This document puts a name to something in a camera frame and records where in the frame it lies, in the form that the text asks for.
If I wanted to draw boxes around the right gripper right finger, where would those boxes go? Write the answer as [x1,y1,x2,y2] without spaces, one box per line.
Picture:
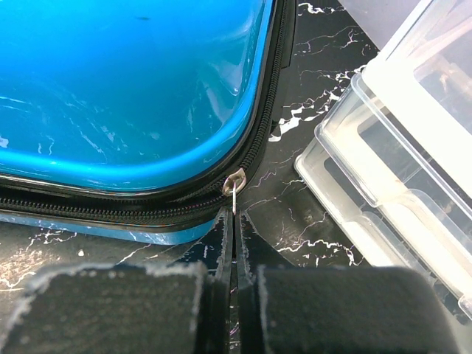
[234,213,459,353]

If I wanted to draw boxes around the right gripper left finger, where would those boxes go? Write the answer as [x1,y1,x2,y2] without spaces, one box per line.
[1,208,233,353]

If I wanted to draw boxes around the silver zipper pull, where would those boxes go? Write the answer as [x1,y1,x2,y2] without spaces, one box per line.
[222,167,247,215]

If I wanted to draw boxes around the blue fish-print suitcase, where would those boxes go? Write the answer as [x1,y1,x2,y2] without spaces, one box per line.
[1,1,297,245]

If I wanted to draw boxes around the white plastic drawer unit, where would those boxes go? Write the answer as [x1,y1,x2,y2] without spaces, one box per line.
[294,1,471,325]

